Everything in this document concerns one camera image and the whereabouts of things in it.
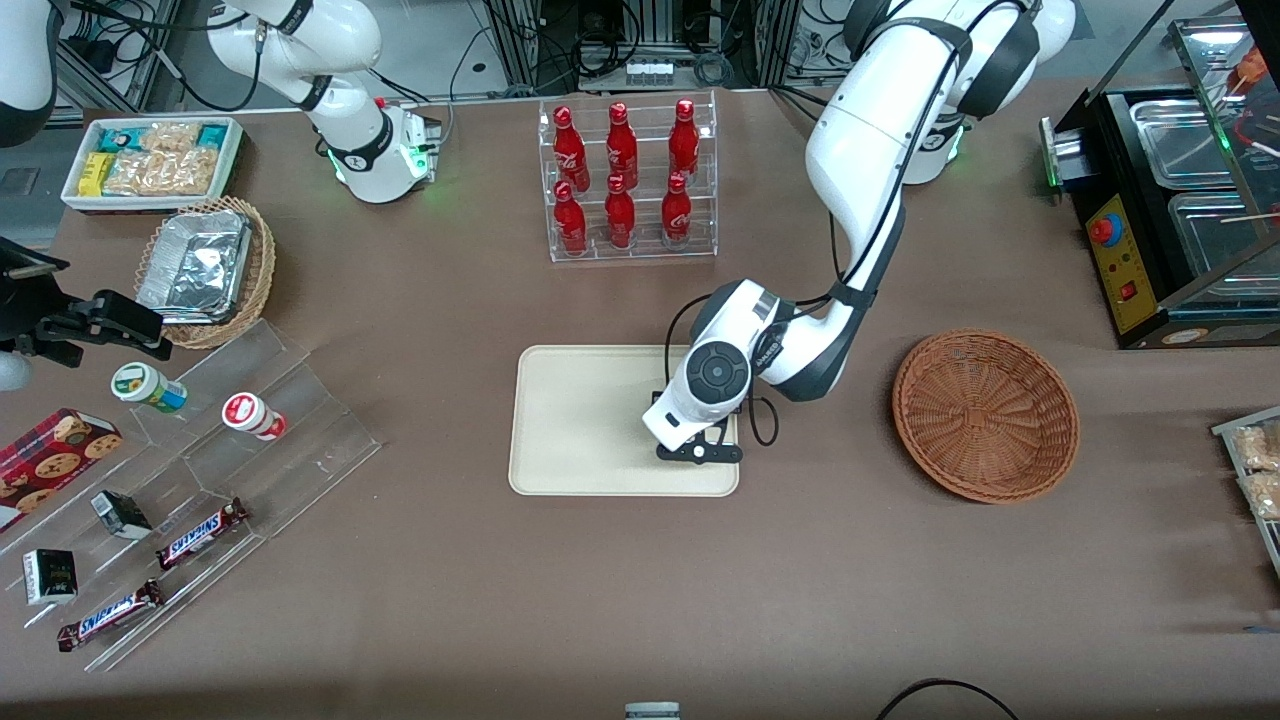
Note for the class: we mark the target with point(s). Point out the teal snack packet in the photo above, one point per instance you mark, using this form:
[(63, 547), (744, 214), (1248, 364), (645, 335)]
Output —
[(120, 140), (214, 135)]

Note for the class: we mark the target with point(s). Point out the clear acrylic bottle rack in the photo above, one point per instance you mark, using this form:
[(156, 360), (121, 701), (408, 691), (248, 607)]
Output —
[(645, 250)]

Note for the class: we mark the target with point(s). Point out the black right wrist bracket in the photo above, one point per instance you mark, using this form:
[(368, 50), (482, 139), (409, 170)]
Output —
[(30, 258)]

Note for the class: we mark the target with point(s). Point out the white power strip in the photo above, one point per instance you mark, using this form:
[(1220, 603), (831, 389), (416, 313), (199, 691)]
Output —
[(648, 70)]

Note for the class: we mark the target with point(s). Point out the snickers chocolate bar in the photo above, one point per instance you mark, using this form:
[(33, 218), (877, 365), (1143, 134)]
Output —
[(200, 533), (108, 616)]

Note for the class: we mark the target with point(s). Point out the green lidded yogurt cup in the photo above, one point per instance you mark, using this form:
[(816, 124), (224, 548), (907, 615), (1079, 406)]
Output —
[(145, 385)]

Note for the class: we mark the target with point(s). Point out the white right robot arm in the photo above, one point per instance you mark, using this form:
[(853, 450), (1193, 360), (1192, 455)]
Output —
[(350, 150)]

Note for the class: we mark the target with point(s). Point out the black food warmer cabinet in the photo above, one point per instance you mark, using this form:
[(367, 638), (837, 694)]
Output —
[(1125, 270)]

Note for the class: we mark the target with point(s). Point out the aluminium foil container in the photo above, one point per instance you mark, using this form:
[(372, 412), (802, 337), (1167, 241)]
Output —
[(195, 270)]

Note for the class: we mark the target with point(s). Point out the brown wicker basket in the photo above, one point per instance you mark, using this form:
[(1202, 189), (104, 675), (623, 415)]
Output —
[(985, 415)]

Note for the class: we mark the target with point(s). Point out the clear cracker packet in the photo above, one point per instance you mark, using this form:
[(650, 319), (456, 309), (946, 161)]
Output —
[(1258, 448), (1265, 496)]

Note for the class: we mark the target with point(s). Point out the red cola bottle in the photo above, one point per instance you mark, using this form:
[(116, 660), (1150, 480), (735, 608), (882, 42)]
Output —
[(684, 142), (570, 222), (677, 215), (569, 150), (621, 148), (620, 218)]

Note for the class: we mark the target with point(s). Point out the white snack bin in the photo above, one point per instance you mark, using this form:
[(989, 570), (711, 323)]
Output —
[(80, 203)]

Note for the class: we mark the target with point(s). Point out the clear rice cracker bag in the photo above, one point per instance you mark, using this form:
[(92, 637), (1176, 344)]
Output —
[(172, 137), (165, 172)]

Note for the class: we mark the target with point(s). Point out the cream plastic tray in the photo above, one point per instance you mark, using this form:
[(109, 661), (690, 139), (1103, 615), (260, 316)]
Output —
[(580, 420)]

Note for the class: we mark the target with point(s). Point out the clear acrylic step display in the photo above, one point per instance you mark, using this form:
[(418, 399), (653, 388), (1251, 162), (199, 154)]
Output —
[(300, 450)]

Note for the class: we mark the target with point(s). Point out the grey device at table edge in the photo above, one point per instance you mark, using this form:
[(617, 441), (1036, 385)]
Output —
[(652, 711)]

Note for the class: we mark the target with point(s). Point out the yellow snack packet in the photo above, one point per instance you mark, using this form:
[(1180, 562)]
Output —
[(96, 175)]

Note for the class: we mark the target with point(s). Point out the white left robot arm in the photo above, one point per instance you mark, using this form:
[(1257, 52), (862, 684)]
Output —
[(860, 150)]

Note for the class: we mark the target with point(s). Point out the light wicker basket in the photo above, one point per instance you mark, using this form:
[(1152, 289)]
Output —
[(262, 270)]

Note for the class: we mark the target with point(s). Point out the red lidded yogurt cup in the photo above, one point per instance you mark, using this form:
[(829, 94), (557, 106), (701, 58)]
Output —
[(250, 414)]

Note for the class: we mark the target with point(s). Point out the grey snack tray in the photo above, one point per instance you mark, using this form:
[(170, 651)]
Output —
[(1268, 545)]

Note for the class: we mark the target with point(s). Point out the red plaid cookie box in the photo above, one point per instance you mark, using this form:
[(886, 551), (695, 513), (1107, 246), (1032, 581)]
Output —
[(50, 460)]

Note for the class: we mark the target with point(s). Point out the small black carton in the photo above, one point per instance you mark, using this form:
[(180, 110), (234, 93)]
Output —
[(50, 577), (120, 514)]

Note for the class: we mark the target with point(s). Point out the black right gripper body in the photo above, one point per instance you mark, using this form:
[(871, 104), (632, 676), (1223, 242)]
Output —
[(28, 312)]

